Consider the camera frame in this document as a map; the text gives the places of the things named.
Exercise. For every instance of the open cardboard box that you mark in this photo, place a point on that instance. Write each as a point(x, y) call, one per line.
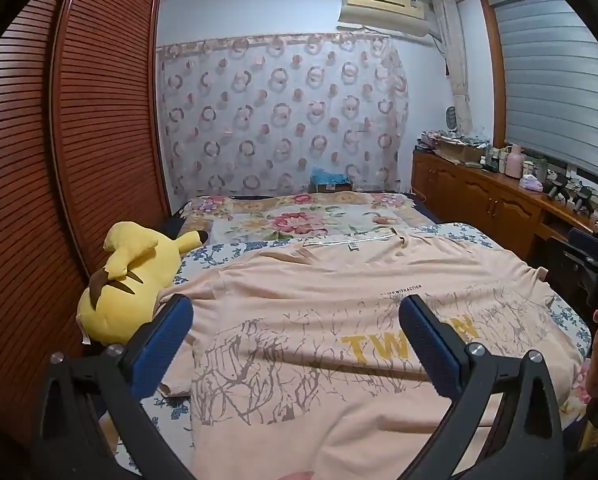
point(459, 152)

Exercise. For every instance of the stack of folded cloths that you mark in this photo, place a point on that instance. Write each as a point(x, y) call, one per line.
point(430, 140)

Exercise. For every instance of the circle patterned wall curtain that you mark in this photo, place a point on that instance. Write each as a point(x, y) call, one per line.
point(279, 110)

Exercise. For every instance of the pink bottle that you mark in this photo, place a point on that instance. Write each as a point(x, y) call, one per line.
point(514, 162)

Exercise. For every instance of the box with blue bag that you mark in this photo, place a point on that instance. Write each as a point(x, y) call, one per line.
point(329, 176)

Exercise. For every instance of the black stand device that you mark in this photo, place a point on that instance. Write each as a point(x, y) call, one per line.
point(585, 199)
point(556, 185)

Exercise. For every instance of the wooden sideboard cabinet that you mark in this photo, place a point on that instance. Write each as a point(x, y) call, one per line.
point(479, 195)

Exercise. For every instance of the grey window blind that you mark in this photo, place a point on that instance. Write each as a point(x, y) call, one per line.
point(559, 75)

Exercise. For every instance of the yellow plush toy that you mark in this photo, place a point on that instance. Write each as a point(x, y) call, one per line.
point(129, 260)

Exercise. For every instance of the beige window curtain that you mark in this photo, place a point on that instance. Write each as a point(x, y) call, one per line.
point(456, 60)

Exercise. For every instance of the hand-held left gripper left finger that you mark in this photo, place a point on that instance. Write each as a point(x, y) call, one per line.
point(163, 341)

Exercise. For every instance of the wooden louvred wardrobe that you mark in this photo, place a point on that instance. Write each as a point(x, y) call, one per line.
point(104, 110)

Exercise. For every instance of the wall air conditioner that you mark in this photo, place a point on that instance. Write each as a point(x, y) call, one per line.
point(379, 7)

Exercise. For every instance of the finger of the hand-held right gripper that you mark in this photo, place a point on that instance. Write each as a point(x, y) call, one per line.
point(586, 244)

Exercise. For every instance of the small grey fan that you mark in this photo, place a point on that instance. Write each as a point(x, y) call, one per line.
point(451, 119)

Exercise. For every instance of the group of small bottles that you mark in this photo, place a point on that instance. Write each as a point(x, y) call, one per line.
point(493, 160)

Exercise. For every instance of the peach printed t-shirt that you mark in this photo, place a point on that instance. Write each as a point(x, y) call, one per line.
point(304, 300)

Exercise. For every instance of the purple cloth pouch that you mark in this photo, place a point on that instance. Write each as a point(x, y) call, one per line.
point(532, 183)

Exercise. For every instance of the wooden window frame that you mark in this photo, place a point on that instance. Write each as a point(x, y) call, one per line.
point(494, 70)

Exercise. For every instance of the floral blanket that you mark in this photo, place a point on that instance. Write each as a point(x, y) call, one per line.
point(289, 220)

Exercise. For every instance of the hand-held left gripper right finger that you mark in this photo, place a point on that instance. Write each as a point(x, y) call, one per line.
point(429, 345)

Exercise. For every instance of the small cardboard box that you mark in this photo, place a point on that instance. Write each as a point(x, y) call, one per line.
point(340, 187)

